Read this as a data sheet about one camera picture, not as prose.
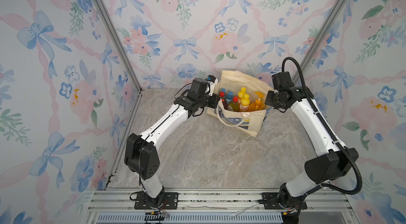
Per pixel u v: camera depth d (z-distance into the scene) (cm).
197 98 62
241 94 90
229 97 98
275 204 73
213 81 71
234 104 92
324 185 50
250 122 85
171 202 74
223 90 100
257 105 87
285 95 54
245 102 88
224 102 96
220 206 73
